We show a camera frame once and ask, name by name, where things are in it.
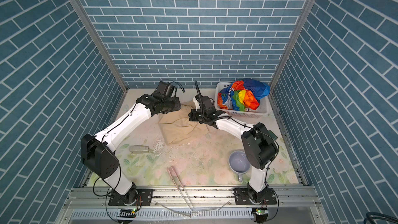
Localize beige shorts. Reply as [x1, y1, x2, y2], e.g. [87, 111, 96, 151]
[158, 101, 209, 145]

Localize rainbow coloured shorts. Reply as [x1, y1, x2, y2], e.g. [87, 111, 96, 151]
[216, 79, 270, 112]

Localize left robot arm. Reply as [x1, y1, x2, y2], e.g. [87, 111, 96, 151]
[81, 81, 181, 204]

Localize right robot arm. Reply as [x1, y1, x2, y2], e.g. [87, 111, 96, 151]
[189, 93, 279, 196]

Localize clear plastic tube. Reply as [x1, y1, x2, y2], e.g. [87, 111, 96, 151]
[129, 145, 149, 154]

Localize white plastic basket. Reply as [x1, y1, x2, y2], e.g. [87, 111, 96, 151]
[214, 82, 271, 118]

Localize lavender mug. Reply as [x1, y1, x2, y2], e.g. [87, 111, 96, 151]
[229, 150, 251, 183]

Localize pink chopstick pair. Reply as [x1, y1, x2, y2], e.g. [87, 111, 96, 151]
[167, 167, 194, 211]

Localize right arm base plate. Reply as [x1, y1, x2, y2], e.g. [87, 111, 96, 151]
[232, 185, 277, 205]

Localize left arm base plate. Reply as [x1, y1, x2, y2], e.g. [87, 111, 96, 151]
[108, 189, 154, 206]

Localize white cable duct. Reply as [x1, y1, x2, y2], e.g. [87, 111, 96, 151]
[71, 207, 254, 221]

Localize aluminium front rail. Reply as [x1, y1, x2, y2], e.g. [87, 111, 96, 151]
[65, 185, 321, 210]

